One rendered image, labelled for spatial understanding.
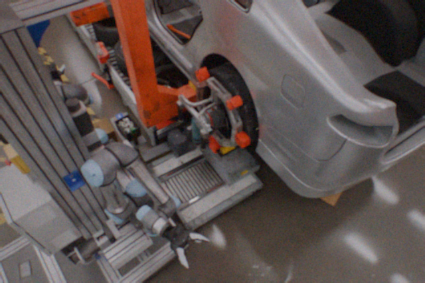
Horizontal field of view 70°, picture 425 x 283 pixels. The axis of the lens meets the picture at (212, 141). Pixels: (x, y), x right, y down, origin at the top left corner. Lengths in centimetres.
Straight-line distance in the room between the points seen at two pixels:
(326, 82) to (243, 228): 165
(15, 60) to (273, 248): 228
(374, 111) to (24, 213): 167
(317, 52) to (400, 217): 210
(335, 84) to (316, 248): 169
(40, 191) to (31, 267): 113
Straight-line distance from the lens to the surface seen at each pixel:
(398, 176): 359
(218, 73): 224
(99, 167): 141
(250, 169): 290
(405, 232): 327
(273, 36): 172
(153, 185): 153
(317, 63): 158
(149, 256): 250
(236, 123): 214
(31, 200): 172
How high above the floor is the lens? 256
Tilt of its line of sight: 51 degrees down
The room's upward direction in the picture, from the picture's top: 2 degrees clockwise
